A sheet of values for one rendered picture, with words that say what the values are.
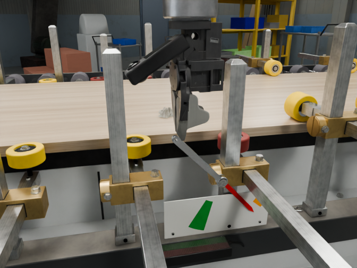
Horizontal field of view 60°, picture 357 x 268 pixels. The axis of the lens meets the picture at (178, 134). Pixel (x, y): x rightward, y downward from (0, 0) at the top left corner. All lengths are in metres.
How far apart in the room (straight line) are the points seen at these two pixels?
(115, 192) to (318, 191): 0.51
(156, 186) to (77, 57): 4.29
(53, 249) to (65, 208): 0.21
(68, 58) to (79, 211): 3.99
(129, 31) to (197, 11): 10.12
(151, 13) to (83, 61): 6.35
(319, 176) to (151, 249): 0.49
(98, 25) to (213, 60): 6.37
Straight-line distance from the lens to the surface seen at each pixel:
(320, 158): 0.83
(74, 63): 4.87
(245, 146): 0.78
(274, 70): 1.73
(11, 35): 9.43
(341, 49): 0.77
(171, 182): 0.95
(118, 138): 0.63
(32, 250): 0.80
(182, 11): 0.50
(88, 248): 0.77
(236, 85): 0.66
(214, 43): 0.54
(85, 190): 0.94
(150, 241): 0.53
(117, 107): 0.61
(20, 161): 0.76
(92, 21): 6.84
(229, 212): 0.77
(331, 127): 0.80
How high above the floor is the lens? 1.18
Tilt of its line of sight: 20 degrees down
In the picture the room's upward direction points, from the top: straight up
